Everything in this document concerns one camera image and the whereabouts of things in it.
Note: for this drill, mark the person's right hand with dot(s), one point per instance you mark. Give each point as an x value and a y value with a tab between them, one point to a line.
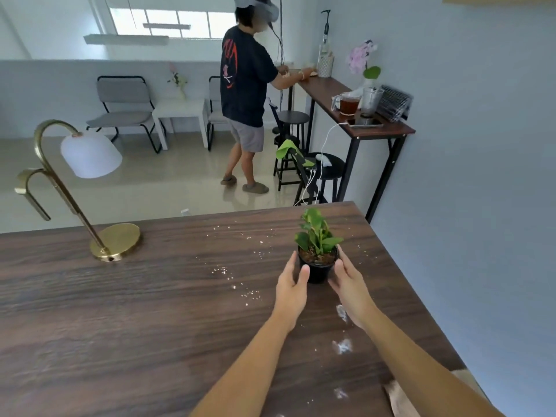
354	295

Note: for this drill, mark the person's left hand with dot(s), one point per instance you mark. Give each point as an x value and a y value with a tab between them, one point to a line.
289	295

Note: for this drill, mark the person's left thumb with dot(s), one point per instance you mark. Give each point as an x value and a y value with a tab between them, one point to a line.
304	275

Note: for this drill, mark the person's right thumb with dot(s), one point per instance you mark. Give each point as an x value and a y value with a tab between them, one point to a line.
334	284

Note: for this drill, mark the green plant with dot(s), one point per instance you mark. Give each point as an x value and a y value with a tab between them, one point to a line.
317	270

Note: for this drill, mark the person's right forearm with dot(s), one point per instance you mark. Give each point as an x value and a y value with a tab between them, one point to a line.
425	369

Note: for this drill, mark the person's left forearm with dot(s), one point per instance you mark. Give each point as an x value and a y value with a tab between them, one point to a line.
243	373

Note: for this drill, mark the scattered white crumbs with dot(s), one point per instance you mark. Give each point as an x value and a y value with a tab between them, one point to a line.
343	346

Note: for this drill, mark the black round stool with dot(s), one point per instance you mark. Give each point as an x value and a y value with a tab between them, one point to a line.
284	169
293	116
333	167

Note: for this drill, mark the small white device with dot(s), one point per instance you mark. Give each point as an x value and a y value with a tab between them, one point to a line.
323	159

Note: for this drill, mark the green cloth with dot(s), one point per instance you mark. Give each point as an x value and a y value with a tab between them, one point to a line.
286	147

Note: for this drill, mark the black phone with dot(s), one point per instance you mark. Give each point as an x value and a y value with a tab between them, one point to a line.
365	122

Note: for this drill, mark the pitcher of brown tea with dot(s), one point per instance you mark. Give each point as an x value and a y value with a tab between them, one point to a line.
349	106

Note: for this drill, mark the tall brown bar table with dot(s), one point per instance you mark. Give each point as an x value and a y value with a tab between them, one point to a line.
325	91

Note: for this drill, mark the clear plastic jug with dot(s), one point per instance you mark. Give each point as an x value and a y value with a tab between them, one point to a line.
371	99

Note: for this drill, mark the gold desk lamp white shade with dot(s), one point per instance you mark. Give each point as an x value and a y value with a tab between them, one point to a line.
115	245

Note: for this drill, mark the black ribbed rack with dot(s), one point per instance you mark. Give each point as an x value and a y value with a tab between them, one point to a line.
395	102

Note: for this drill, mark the white side table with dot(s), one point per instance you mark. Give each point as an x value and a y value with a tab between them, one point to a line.
178	108

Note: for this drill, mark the white perforated holder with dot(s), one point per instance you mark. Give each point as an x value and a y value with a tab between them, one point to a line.
325	65

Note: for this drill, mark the vase with flower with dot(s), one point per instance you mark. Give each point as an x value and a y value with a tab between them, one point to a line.
181	88

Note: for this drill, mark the pink orchid plant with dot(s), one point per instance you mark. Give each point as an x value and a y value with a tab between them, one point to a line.
360	56

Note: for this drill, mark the bottle with black pump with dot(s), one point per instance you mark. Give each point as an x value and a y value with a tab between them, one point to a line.
325	39

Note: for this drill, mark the black pole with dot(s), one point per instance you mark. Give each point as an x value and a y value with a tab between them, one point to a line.
281	39

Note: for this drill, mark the white hanging shelf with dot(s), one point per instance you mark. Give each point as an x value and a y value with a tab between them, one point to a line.
126	39

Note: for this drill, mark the window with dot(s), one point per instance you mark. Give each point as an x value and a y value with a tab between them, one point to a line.
130	17

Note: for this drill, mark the grey chair with black frame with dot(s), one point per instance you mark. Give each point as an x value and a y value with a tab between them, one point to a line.
121	93
215	112

